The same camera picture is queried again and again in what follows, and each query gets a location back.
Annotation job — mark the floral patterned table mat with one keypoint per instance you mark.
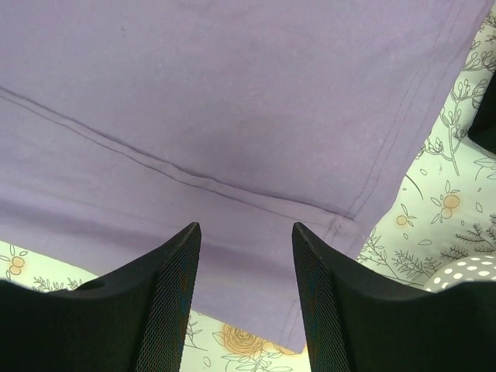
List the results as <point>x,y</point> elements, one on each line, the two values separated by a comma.
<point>445,201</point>

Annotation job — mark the black folded t shirt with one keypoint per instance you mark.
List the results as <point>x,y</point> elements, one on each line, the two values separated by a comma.
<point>483,129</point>

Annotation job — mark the white perforated plastic basket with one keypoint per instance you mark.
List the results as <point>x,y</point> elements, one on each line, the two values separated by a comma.
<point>467,269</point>

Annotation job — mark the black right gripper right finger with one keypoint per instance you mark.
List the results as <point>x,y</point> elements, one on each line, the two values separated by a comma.
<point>358,320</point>

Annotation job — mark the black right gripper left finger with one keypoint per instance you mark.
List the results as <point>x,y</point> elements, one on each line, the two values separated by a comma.
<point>132,319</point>

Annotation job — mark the purple t shirt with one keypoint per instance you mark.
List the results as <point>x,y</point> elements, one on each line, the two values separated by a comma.
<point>213,135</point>

